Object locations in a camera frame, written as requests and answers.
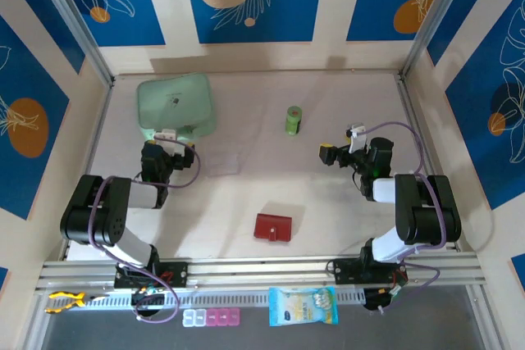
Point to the red leather card holder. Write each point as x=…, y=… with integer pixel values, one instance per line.
x=272, y=227

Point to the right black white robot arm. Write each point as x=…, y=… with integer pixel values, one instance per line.
x=426, y=210

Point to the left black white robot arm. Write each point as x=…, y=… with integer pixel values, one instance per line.
x=102, y=219

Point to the mint green zip pouch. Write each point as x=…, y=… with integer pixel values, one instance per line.
x=174, y=104

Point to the small green bottle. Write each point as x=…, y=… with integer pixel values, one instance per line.
x=293, y=120

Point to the blue wet wipes packet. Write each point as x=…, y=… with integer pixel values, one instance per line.
x=303, y=307

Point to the white pink pill organizer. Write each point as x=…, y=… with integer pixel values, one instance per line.
x=211, y=318

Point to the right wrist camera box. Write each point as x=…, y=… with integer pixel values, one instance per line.
x=357, y=139

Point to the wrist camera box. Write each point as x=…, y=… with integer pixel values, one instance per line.
x=357, y=139
x=166, y=135

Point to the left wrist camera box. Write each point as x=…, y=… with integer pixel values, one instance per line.
x=166, y=135

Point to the aluminium side rail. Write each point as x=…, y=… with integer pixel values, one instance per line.
x=97, y=128
x=407, y=100

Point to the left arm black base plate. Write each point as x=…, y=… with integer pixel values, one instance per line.
x=176, y=274

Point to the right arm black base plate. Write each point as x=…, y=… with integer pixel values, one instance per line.
x=346, y=272

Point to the aluminium mounting rail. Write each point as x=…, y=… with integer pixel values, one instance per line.
x=262, y=272

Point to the aluminium frame post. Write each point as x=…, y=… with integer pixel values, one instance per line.
x=73, y=18
x=436, y=18

